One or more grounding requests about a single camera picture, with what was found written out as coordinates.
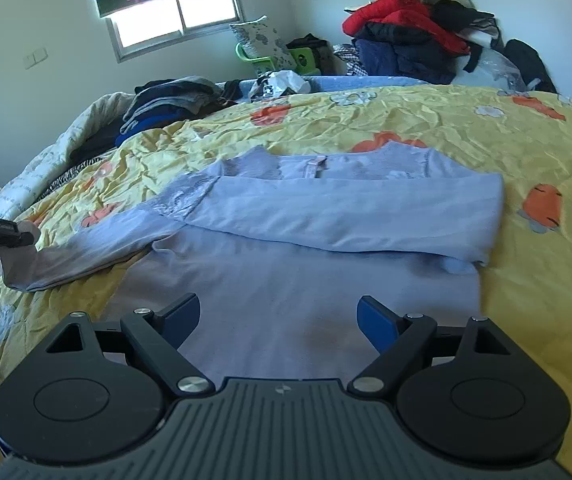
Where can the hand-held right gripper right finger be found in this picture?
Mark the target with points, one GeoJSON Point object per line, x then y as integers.
{"type": "Point", "coordinates": [376, 322]}

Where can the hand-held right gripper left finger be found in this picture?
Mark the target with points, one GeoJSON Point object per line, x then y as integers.
{"type": "Point", "coordinates": [185, 317]}

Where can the light blue shirt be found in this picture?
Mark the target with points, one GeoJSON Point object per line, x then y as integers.
{"type": "Point", "coordinates": [291, 270]}

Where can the pile of dark clothes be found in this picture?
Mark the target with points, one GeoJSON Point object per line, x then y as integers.
{"type": "Point", "coordinates": [175, 95]}

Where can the white quilt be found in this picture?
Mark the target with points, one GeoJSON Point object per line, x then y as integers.
{"type": "Point", "coordinates": [25, 170]}

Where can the black white striped cloth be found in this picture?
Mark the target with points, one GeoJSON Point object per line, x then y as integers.
{"type": "Point", "coordinates": [73, 175]}

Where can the yellow floral blanket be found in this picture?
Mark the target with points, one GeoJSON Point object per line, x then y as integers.
{"type": "Point", "coordinates": [541, 285]}

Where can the blue bedsheet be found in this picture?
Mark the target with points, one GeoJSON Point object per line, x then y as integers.
{"type": "Point", "coordinates": [366, 81]}

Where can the crumpled white plastic bag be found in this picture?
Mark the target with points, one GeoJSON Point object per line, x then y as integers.
{"type": "Point", "coordinates": [286, 80]}

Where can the navy blue jacket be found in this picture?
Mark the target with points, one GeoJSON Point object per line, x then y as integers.
{"type": "Point", "coordinates": [391, 60]}

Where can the black white checked cloth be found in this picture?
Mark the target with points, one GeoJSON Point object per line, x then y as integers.
{"type": "Point", "coordinates": [348, 60]}

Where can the window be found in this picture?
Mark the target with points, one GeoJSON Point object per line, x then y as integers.
{"type": "Point", "coordinates": [150, 22]}

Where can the green plastic chair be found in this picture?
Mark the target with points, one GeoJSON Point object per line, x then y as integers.
{"type": "Point", "coordinates": [306, 57]}

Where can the clear plastic bag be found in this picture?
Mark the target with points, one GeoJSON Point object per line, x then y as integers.
{"type": "Point", "coordinates": [491, 71]}

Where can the grey floral pillow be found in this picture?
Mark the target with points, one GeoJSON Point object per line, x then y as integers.
{"type": "Point", "coordinates": [261, 40]}

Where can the black bag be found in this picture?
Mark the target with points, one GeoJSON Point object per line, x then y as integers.
{"type": "Point", "coordinates": [311, 41]}

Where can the black backpack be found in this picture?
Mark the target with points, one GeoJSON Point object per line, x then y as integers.
{"type": "Point", "coordinates": [526, 62]}

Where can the red jacket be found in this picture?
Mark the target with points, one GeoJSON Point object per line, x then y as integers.
{"type": "Point", "coordinates": [401, 7]}

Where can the black jacket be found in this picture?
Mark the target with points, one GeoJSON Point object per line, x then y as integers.
{"type": "Point", "coordinates": [456, 12]}

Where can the white wall socket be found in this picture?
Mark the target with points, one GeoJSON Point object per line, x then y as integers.
{"type": "Point", "coordinates": [34, 58]}

